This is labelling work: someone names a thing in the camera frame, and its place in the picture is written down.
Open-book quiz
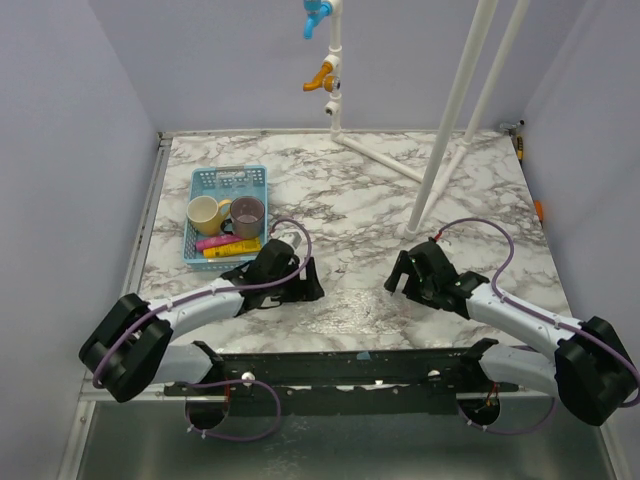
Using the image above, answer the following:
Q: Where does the orange tap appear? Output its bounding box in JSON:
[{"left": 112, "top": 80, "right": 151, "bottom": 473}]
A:
[{"left": 302, "top": 61, "right": 341, "bottom": 93}]

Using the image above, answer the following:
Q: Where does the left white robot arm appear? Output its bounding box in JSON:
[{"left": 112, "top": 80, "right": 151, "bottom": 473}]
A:
[{"left": 79, "top": 239, "right": 324, "bottom": 403}]

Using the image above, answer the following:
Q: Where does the blue tap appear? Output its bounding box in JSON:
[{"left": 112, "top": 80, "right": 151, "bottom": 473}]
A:
[{"left": 303, "top": 0, "right": 333, "bottom": 39}]

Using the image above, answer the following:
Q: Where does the purple translucent cup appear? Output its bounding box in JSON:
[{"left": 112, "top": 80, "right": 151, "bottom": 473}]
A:
[{"left": 230, "top": 196, "right": 265, "bottom": 239}]

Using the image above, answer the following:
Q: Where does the yellow tool in corner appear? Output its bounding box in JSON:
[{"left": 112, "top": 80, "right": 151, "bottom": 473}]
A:
[{"left": 515, "top": 120, "right": 525, "bottom": 163}]

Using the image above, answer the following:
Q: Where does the blue plastic basket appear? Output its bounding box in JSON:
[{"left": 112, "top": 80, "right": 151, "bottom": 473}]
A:
[{"left": 180, "top": 164, "right": 274, "bottom": 274}]

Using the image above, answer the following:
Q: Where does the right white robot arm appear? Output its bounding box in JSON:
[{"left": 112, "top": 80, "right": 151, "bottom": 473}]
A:
[{"left": 384, "top": 239, "right": 638, "bottom": 426}]

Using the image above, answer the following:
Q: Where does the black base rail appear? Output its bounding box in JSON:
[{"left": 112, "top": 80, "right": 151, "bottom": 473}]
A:
[{"left": 164, "top": 344, "right": 521, "bottom": 416}]

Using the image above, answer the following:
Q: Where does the yellow toothpaste tube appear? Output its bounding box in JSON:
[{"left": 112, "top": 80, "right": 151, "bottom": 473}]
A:
[{"left": 202, "top": 238, "right": 262, "bottom": 259}]

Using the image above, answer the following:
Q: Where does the clear textured round tray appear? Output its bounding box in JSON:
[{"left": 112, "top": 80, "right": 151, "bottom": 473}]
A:
[{"left": 322, "top": 288, "right": 412, "bottom": 335}]

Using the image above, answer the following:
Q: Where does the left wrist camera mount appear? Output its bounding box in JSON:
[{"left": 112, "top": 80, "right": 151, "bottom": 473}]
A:
[{"left": 277, "top": 230, "right": 302, "bottom": 250}]

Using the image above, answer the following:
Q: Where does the orange clamp on wall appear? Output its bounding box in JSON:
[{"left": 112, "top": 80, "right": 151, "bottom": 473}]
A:
[{"left": 534, "top": 200, "right": 544, "bottom": 223}]

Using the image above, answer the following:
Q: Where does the pink toothpaste tube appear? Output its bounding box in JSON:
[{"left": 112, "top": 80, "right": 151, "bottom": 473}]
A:
[{"left": 195, "top": 234, "right": 242, "bottom": 252}]

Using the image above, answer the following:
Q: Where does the yellow mug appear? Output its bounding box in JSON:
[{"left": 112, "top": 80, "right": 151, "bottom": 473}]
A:
[{"left": 187, "top": 195, "right": 232, "bottom": 236}]

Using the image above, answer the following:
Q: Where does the white pvc pipe frame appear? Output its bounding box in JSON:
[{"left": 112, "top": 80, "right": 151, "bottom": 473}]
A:
[{"left": 322, "top": 1, "right": 529, "bottom": 239}]

